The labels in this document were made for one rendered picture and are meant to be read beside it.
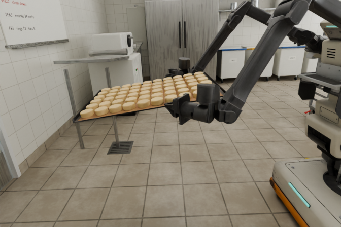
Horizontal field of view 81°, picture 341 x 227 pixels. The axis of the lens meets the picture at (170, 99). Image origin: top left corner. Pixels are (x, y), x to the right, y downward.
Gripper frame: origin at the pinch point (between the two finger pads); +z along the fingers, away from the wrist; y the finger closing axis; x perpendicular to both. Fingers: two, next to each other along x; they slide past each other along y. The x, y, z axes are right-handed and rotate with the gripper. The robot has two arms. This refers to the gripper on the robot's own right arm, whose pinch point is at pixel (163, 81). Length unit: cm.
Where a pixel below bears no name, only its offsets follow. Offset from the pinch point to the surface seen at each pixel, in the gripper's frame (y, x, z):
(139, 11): 76, -298, -252
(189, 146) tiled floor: -96, -45, -68
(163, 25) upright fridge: 37, -203, -223
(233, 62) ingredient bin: -58, -116, -337
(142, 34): 26, -300, -251
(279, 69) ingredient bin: -86, -41, -405
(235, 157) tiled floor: -101, 3, -80
